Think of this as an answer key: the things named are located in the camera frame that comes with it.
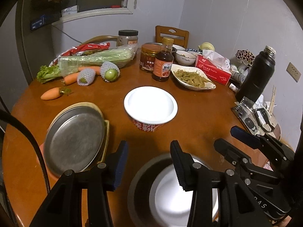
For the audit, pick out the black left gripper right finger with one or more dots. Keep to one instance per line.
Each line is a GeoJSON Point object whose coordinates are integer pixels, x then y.
{"type": "Point", "coordinates": [198, 179]}

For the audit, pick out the red instant noodle bowl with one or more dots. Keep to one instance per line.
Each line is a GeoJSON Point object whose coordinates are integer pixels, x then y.
{"type": "Point", "coordinates": [150, 107]}

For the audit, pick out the red tissue box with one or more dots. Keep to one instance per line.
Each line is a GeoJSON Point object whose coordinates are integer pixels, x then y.
{"type": "Point", "coordinates": [215, 66]}

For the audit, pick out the round metal plate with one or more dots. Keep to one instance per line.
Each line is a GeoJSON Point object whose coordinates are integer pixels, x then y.
{"type": "Point", "coordinates": [74, 139]}

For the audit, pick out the clear jar black lid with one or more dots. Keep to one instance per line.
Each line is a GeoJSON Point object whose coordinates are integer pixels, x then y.
{"type": "Point", "coordinates": [127, 37]}

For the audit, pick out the grey refrigerator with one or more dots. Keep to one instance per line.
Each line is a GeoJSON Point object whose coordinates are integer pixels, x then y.
{"type": "Point", "coordinates": [24, 51]}

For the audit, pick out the yellow lidded container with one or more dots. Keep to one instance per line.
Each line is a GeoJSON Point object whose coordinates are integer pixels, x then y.
{"type": "Point", "coordinates": [206, 46]}

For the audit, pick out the pickle jar orange lid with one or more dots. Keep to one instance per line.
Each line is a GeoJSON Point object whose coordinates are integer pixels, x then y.
{"type": "Point", "coordinates": [148, 55]}

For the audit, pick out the dark sauce bottle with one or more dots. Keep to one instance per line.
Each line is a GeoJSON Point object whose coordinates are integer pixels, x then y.
{"type": "Point", "coordinates": [163, 61]}

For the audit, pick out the patterned cup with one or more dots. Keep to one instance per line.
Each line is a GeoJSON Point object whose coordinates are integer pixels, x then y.
{"type": "Point", "coordinates": [245, 57]}

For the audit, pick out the carrot with green top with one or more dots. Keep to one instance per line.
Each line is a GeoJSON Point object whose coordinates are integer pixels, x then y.
{"type": "Point", "coordinates": [55, 93]}

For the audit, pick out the blue box on fridge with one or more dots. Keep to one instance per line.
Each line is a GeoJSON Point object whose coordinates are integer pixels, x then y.
{"type": "Point", "coordinates": [38, 23]}

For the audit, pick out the wooden chair back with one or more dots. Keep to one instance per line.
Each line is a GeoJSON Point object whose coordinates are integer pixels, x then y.
{"type": "Point", "coordinates": [180, 36]}

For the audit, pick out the green fruit in foam net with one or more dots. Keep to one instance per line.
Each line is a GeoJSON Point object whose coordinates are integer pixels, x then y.
{"type": "Point", "coordinates": [86, 77]}

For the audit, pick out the silver metal device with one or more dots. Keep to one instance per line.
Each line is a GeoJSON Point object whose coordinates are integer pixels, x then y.
{"type": "Point", "coordinates": [256, 118]}

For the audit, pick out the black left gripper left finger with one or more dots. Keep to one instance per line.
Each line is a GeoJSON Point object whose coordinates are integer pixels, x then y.
{"type": "Point", "coordinates": [104, 177]}

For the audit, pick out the red snack bag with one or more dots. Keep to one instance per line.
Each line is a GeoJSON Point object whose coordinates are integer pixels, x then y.
{"type": "Point", "coordinates": [82, 50]}

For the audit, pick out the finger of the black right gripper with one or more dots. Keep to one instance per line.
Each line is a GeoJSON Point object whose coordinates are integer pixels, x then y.
{"type": "Point", "coordinates": [244, 166]}
{"type": "Point", "coordinates": [279, 154]}

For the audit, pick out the white ceramic bowl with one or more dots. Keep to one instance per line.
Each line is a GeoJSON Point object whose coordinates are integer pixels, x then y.
{"type": "Point", "coordinates": [185, 58]}

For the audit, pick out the black thermos flask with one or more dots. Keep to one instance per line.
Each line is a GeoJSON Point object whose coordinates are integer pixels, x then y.
{"type": "Point", "coordinates": [262, 70]}

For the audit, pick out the wall power socket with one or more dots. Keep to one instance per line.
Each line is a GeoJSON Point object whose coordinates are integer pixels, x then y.
{"type": "Point", "coordinates": [293, 71]}

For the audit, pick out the celery in plastic bag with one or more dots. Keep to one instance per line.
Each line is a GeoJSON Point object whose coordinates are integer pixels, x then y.
{"type": "Point", "coordinates": [67, 65]}

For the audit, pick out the white dish of pickled vegetables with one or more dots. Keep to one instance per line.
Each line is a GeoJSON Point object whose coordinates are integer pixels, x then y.
{"type": "Point", "coordinates": [192, 78]}

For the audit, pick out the black chair backrest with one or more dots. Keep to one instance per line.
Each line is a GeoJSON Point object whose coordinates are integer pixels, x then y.
{"type": "Point", "coordinates": [23, 175]}

